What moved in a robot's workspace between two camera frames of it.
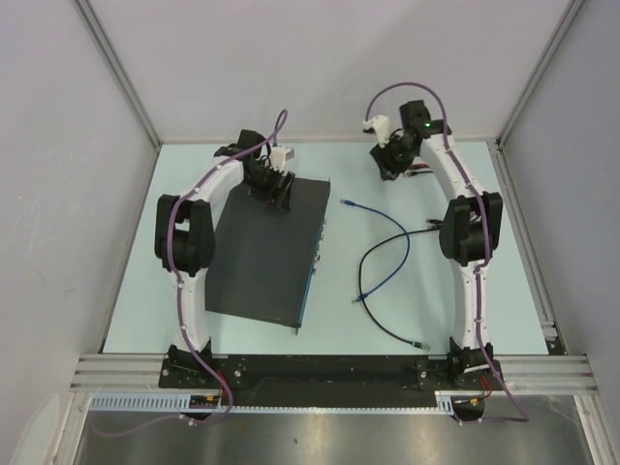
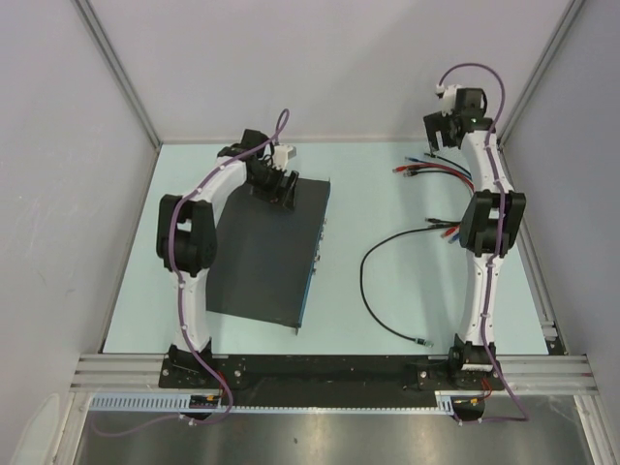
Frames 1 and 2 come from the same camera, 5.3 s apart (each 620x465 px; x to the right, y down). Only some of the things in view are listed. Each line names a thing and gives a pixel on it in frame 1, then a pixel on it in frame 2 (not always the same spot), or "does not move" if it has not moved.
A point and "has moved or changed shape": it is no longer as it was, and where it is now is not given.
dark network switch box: [264, 257] does not move
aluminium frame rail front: [534, 373] does not move
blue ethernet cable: [363, 294] has moved or changed shape
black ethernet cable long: [420, 346] -> [407, 337]
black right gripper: [389, 170] -> [434, 122]
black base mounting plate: [322, 375] does not move
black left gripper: [269, 196] does not move
